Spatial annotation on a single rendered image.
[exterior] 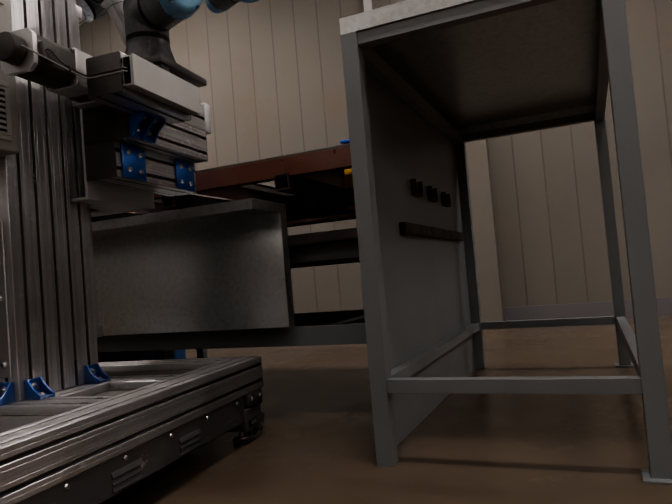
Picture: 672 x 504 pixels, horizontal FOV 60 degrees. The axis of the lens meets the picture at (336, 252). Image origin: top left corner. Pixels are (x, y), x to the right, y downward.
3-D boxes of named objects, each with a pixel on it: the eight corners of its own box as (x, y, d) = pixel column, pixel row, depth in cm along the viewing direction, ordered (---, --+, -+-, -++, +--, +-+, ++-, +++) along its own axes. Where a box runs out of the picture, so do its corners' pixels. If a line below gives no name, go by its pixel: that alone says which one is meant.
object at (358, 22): (455, 137, 257) (454, 128, 258) (604, 112, 234) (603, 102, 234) (340, 35, 138) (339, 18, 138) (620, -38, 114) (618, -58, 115)
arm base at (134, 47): (157, 60, 151) (154, 23, 152) (109, 71, 156) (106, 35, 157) (189, 78, 166) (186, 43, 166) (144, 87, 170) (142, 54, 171)
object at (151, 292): (5, 339, 232) (0, 252, 233) (295, 325, 180) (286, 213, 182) (-4, 340, 228) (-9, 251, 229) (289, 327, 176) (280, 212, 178)
